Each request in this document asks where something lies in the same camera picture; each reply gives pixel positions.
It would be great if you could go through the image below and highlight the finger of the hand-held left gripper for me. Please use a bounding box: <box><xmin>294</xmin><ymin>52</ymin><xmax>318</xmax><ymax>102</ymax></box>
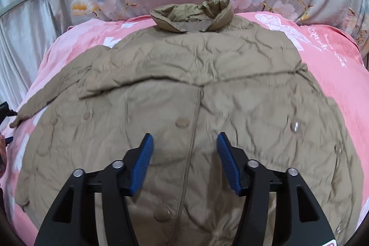
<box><xmin>0</xmin><ymin>102</ymin><xmax>16</xmax><ymax>120</ymax></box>
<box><xmin>0</xmin><ymin>136</ymin><xmax>14</xmax><ymax>166</ymax></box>

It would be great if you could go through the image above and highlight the tan quilted jacket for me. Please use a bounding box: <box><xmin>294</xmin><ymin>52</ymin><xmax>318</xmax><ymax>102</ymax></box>
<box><xmin>10</xmin><ymin>0</ymin><xmax>364</xmax><ymax>246</ymax></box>

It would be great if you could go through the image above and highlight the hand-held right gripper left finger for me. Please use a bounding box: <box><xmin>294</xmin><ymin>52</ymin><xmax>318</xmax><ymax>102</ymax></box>
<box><xmin>34</xmin><ymin>133</ymin><xmax>155</xmax><ymax>246</ymax></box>

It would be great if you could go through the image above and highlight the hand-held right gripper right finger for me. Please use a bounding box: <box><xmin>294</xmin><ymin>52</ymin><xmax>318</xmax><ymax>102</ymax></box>
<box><xmin>216</xmin><ymin>132</ymin><xmax>336</xmax><ymax>246</ymax></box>

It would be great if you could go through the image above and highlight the silver satin curtain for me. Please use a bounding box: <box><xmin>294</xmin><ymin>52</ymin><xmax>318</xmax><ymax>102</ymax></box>
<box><xmin>0</xmin><ymin>0</ymin><xmax>70</xmax><ymax>114</ymax></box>

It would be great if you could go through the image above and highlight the pink printed blanket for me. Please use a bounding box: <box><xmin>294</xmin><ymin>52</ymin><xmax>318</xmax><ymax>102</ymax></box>
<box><xmin>0</xmin><ymin>11</ymin><xmax>369</xmax><ymax>246</ymax></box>

